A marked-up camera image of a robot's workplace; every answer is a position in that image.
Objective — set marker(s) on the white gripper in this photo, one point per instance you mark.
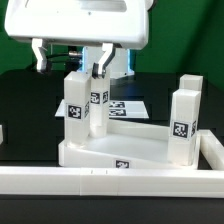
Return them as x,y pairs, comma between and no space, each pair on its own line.
123,23

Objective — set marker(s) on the white desk top tray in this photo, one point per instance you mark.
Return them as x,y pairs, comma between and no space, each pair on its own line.
127,145

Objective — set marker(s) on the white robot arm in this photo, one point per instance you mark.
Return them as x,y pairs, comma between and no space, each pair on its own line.
108,24

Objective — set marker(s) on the white marker sheet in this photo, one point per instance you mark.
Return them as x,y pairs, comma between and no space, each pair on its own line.
127,110

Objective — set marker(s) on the white L-shaped fence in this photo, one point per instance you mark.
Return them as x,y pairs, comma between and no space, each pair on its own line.
111,182

